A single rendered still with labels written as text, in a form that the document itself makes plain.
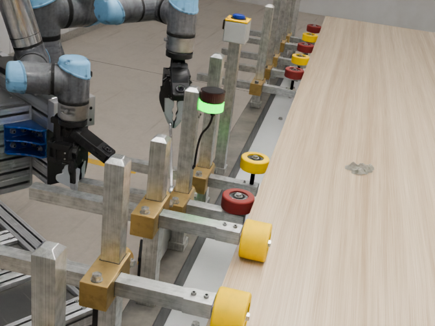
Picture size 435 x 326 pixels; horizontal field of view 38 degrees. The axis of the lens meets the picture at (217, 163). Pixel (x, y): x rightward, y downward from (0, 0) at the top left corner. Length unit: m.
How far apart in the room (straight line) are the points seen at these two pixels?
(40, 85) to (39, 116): 0.35
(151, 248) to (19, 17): 0.65
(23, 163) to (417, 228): 1.13
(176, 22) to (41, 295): 0.93
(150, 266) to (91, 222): 1.76
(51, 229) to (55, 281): 2.25
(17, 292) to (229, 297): 1.39
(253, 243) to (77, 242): 1.83
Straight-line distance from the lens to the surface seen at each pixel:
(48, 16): 1.89
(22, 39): 1.65
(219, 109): 1.50
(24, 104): 1.92
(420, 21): 9.20
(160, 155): 1.30
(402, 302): 1.30
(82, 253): 2.94
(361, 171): 1.80
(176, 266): 1.62
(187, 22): 1.64
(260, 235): 1.27
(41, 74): 1.54
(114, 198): 1.08
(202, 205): 1.58
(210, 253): 1.84
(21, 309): 2.29
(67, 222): 3.17
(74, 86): 1.54
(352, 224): 1.53
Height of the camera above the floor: 1.61
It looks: 24 degrees down
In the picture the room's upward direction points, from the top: 7 degrees clockwise
